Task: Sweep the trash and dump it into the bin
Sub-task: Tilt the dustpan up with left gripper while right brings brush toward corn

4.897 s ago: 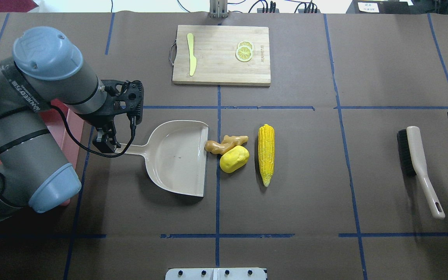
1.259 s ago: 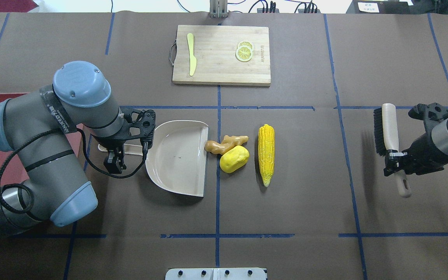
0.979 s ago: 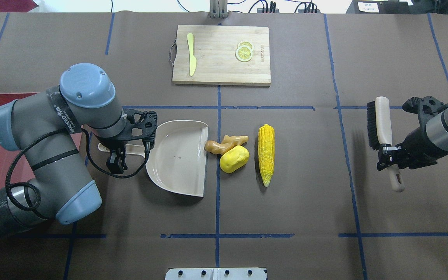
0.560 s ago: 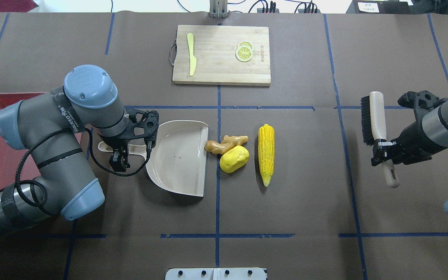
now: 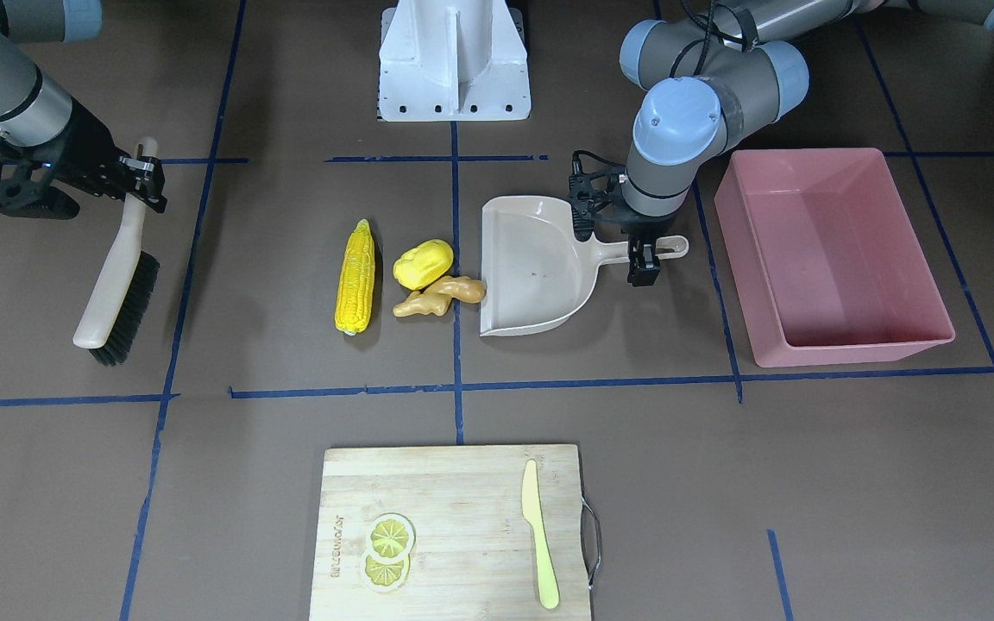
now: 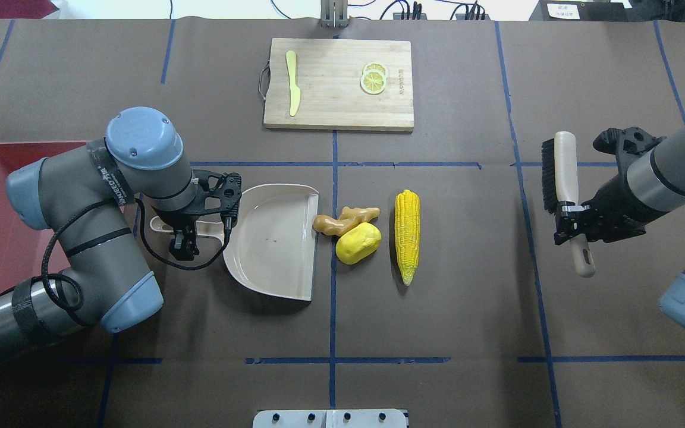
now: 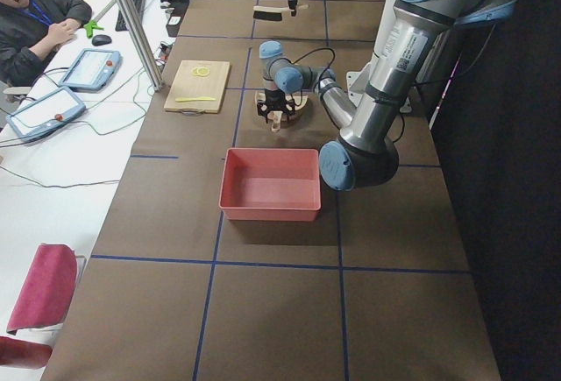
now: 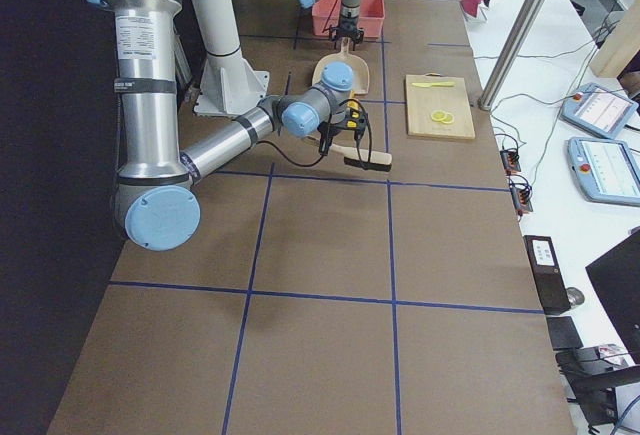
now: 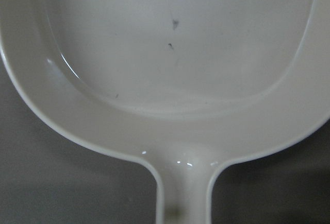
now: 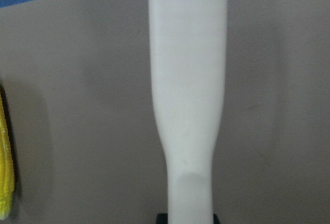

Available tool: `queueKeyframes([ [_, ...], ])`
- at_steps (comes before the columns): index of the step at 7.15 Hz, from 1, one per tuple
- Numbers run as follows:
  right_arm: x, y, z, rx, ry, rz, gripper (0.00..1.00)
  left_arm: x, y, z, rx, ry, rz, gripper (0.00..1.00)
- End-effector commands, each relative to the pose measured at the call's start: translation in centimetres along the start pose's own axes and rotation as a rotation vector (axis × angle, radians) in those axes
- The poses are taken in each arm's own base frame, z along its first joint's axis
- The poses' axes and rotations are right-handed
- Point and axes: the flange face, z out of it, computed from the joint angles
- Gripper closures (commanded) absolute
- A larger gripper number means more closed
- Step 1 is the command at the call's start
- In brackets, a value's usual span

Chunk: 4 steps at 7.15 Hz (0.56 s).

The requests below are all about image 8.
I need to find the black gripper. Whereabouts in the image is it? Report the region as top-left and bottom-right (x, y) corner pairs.
(318, 99), (367, 153)
(329, 14), (364, 47)

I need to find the beige plastic dustpan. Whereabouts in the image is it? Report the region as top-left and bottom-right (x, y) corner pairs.
(312, 37), (370, 95)

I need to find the beige hand brush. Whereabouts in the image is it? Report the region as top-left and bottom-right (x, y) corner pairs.
(329, 144), (392, 172)

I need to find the pink plastic bin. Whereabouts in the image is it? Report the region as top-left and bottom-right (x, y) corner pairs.
(311, 0), (386, 39)

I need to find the wooden cutting board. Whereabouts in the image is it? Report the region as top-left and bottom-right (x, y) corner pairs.
(405, 75), (475, 140)

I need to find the rear lemon slice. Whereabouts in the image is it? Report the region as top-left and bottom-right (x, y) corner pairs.
(431, 110), (447, 122)

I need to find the lemon slice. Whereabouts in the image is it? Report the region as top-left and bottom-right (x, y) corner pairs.
(431, 110), (447, 122)
(440, 112), (455, 125)

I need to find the front lemon slice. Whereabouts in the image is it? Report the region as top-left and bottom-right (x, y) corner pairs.
(440, 112), (455, 125)

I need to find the yellow toy knife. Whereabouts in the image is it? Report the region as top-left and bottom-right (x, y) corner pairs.
(411, 81), (455, 88)

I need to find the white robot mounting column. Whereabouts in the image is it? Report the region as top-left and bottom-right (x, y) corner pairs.
(192, 0), (270, 117)

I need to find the orange black connector box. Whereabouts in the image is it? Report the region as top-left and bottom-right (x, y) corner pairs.
(500, 148), (521, 175)

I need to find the far teach pendant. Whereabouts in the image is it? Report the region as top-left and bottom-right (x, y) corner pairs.
(560, 83), (638, 139)

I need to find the teach pendant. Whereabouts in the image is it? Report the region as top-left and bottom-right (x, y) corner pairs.
(560, 83), (638, 139)
(567, 137), (639, 207)

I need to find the black box with label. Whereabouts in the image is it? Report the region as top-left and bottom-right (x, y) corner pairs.
(523, 235), (570, 315)

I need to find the near teach pendant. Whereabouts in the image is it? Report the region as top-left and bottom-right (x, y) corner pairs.
(567, 137), (639, 207)

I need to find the black laptop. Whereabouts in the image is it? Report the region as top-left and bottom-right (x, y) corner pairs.
(586, 234), (639, 363)

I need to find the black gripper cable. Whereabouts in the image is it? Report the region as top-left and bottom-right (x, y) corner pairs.
(254, 99), (374, 171)

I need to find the aluminium frame post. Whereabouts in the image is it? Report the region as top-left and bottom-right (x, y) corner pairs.
(478, 0), (545, 111)

